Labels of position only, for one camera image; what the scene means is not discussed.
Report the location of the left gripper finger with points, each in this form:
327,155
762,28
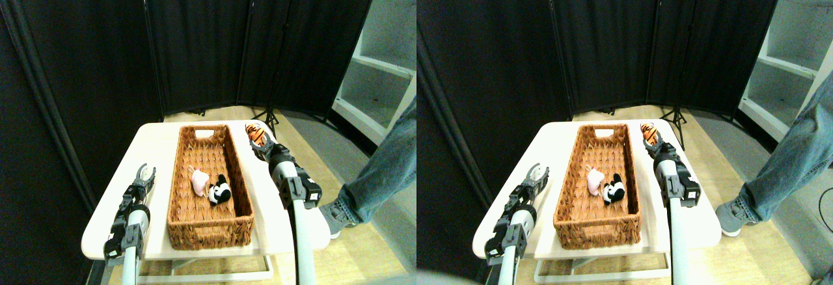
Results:
545,179
529,178
138,177
152,179

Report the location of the orange striped tiger toy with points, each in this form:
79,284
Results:
648,131
256,131

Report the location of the pink plush toy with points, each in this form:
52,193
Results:
595,181
199,182

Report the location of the black and white panda toy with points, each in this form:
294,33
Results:
614,190
221,192

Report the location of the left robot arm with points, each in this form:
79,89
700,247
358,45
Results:
524,218
138,218

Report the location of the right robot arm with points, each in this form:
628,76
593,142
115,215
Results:
665,161
281,161

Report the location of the white table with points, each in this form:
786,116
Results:
543,143
150,142

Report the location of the black curtain stand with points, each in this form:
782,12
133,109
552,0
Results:
269,112
677,109

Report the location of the brown wicker basket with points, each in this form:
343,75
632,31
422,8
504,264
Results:
595,233
202,233

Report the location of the person's legs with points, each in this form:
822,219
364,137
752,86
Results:
384,168
787,161

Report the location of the white shelf unit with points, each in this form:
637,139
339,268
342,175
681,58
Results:
774,83
377,70

